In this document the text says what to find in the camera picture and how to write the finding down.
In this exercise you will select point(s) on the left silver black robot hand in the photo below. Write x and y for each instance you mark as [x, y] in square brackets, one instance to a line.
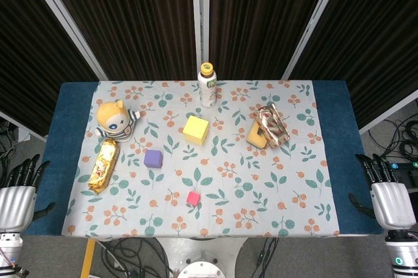
[16, 206]

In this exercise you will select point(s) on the orange plush toy striped shirt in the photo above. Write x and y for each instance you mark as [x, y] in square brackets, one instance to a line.
[112, 119]

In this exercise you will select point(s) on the blue table cover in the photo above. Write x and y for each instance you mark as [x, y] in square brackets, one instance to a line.
[65, 134]

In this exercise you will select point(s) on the white drink bottle yellow cap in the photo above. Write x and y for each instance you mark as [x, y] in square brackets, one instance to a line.
[207, 88]

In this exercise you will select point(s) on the black power strip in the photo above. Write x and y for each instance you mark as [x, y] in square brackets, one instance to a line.
[406, 165]

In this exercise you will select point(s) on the purple cube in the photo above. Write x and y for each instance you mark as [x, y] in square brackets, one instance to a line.
[153, 159]

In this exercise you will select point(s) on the small pink foam cube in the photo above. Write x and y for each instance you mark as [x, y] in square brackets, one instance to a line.
[193, 198]

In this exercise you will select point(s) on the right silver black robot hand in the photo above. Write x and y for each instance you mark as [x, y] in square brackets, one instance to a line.
[393, 206]

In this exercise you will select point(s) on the yellow floor bar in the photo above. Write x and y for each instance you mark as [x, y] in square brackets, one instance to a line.
[87, 258]

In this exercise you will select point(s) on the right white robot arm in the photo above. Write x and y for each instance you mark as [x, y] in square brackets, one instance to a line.
[403, 255]

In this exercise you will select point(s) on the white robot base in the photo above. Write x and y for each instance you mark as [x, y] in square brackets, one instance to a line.
[199, 266]

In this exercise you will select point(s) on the large yellow foam cube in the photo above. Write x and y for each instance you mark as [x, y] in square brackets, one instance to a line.
[195, 129]

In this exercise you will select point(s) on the gold foil packet red logos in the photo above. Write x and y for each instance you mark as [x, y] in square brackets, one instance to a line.
[274, 128]

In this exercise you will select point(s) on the dark ribbed partition panel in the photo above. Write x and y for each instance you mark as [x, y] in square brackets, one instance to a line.
[261, 20]
[29, 46]
[130, 20]
[375, 36]

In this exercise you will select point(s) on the long gold snack pack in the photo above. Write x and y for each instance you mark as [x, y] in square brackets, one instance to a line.
[102, 167]

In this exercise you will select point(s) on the floral print tablecloth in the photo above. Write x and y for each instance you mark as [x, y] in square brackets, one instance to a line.
[228, 177]

